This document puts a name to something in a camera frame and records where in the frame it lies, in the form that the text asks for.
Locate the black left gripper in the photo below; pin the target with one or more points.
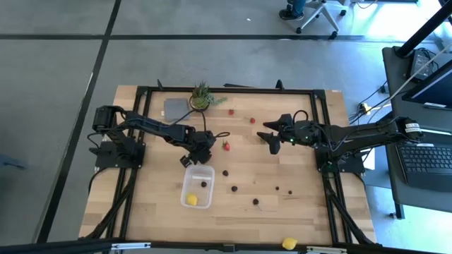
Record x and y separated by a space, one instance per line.
203 143

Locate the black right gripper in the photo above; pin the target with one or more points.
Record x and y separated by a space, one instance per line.
300 133

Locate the red strawberry with green leaves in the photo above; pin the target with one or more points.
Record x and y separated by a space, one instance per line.
226 146

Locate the yellow lemon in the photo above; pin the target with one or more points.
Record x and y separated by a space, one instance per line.
191 199
289 243

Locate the clear plastic tupperware container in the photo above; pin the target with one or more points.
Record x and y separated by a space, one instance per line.
206 199

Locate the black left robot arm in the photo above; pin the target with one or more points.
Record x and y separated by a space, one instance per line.
152 125

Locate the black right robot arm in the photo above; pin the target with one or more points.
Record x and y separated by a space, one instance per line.
370 132

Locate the folded grey cloth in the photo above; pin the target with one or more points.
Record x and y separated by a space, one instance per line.
176 108

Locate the potted green succulent plant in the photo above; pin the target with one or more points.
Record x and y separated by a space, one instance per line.
200 101

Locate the yellow power plug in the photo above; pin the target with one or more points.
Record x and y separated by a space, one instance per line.
365 107

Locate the white floor box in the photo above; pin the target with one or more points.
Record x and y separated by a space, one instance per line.
369 160

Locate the person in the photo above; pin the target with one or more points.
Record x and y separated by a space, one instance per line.
291 13

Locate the black desk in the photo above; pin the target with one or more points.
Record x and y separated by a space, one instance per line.
399 106
397 197

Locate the white office chair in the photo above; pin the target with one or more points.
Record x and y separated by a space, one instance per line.
319 10

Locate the thin white rod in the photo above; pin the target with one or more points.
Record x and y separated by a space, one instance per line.
416 75

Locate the black computer keyboard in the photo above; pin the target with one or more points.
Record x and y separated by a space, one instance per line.
427 166

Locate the black power device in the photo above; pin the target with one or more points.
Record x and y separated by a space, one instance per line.
422 63

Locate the black computer monitor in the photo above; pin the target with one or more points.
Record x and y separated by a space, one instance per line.
438 88

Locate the black slanted pole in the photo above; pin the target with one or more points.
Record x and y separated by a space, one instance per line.
423 28

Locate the grey blue furniture leg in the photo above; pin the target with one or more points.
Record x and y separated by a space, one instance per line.
10 162

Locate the black aluminium table frame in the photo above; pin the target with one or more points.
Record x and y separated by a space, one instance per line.
229 90

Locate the silver metal bracket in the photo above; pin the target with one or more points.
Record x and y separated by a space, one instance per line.
130 246
326 250

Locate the thick black frame beam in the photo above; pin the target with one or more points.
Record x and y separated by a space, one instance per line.
70 247

